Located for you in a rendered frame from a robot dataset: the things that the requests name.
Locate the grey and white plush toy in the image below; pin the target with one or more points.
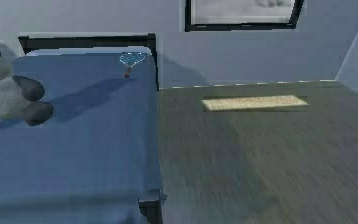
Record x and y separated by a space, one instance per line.
7 93

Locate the black framed window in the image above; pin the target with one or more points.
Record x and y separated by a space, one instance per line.
242 13

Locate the blue bed with black frame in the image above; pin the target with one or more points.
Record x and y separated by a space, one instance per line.
87 140

